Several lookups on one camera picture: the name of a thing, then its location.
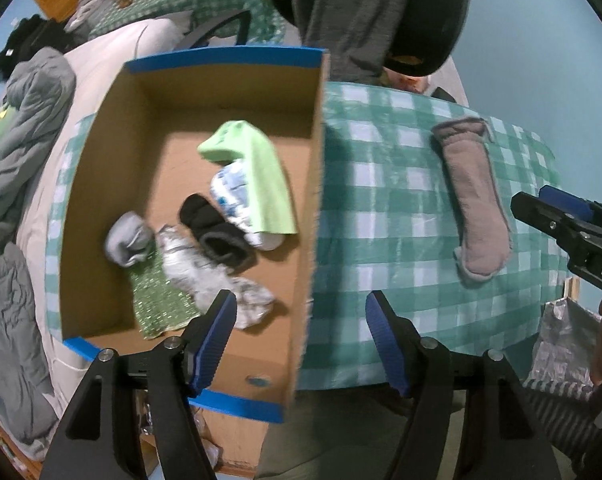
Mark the white grey patterned sock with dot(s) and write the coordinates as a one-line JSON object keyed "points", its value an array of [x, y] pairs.
{"points": [[191, 270]]}

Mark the silver crinkled bag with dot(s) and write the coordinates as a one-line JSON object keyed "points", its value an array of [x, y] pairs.
{"points": [[561, 340]]}

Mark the grey fleece garment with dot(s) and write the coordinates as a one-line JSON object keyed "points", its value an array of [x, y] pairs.
{"points": [[351, 15]]}

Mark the black sock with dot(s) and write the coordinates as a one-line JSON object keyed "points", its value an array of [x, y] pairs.
{"points": [[201, 215]]}

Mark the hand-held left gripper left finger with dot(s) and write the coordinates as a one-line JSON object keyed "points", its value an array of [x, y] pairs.
{"points": [[213, 340]]}

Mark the person's olive pants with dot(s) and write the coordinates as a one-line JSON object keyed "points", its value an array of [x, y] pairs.
{"points": [[331, 440]]}

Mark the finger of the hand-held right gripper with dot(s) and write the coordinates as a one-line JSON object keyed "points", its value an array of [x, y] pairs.
{"points": [[566, 202], [541, 215]]}

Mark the cardboard box with blue tape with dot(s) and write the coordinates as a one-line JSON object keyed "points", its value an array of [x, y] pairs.
{"points": [[141, 125]]}

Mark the light grey sock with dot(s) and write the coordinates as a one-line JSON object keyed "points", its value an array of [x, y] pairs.
{"points": [[126, 240]]}

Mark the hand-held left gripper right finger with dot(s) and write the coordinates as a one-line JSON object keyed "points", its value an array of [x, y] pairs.
{"points": [[388, 340]]}

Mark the light green cloth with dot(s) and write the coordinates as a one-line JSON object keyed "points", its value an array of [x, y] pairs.
{"points": [[261, 175]]}

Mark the person in grey hoodie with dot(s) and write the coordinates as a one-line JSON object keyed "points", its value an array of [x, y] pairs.
{"points": [[441, 25]]}

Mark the dark striped cloth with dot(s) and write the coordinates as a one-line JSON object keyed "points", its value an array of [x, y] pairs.
{"points": [[551, 410]]}

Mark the grey quilted blanket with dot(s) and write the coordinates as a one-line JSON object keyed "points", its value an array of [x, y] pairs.
{"points": [[26, 110]]}

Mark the green sparkly cloth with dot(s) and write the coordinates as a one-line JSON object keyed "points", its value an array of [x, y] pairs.
{"points": [[156, 300]]}

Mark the bed with pale sheet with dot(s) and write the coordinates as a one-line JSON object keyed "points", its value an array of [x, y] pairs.
{"points": [[116, 45]]}

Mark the white blue patterned sock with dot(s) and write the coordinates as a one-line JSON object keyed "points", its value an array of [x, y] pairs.
{"points": [[231, 190]]}

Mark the grey clothing pile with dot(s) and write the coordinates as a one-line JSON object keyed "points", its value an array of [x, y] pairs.
{"points": [[86, 10]]}

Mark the black clothing pile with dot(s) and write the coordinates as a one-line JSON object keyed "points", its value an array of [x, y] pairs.
{"points": [[31, 42]]}

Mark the long grey sock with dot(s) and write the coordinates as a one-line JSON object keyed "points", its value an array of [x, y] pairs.
{"points": [[476, 200]]}

